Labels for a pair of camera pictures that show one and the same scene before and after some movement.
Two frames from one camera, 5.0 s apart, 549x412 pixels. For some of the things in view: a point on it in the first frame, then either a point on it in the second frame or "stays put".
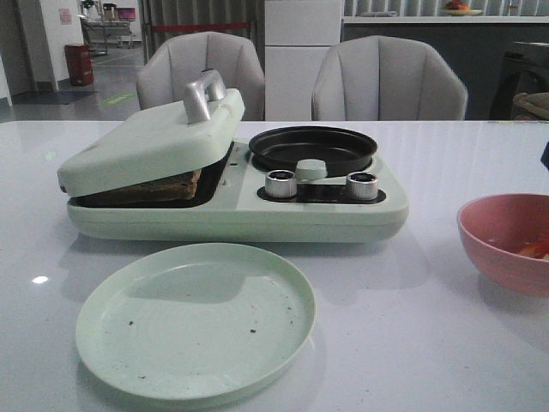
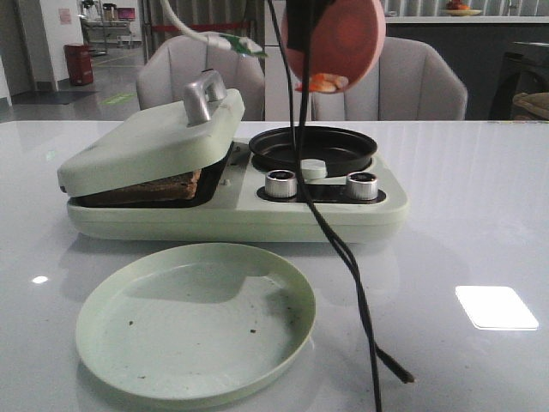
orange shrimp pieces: x=534 y=250 -> x=324 y=82
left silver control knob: x=280 y=184 stays put
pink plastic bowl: x=506 y=237 -> x=349 y=40
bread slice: x=175 y=187 stays put
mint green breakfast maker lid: x=160 y=139 stays put
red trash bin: x=80 y=63 stays put
